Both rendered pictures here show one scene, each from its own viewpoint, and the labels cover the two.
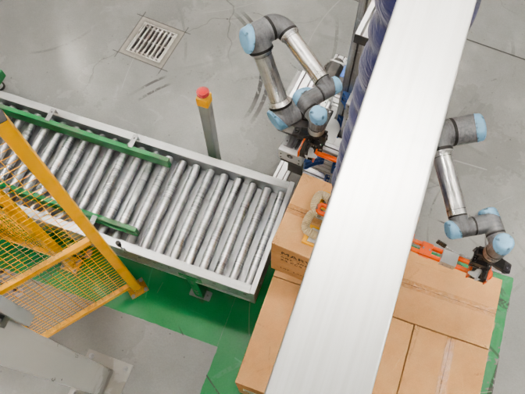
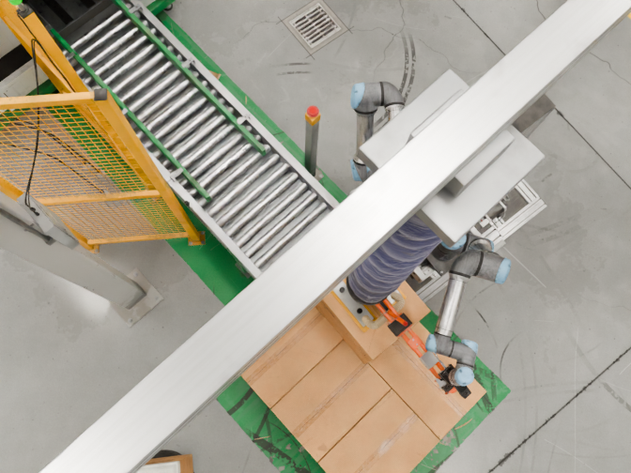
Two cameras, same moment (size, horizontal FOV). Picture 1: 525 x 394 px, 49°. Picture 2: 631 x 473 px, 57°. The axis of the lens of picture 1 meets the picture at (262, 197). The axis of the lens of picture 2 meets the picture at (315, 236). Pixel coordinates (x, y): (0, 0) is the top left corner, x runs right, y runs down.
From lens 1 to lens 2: 0.63 m
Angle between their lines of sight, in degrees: 11
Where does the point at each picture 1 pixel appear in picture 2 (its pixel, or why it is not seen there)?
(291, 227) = not seen: hidden behind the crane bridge
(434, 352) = (394, 419)
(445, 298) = (429, 381)
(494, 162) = (557, 284)
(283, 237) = not seen: hidden behind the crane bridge
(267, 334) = not seen: hidden behind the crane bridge
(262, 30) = (371, 94)
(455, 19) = (311, 287)
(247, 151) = (345, 166)
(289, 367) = (69, 458)
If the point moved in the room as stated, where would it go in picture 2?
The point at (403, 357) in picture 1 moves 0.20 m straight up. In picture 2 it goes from (367, 409) to (371, 410)
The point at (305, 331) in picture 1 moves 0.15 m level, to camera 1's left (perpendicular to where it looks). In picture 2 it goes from (89, 442) to (12, 401)
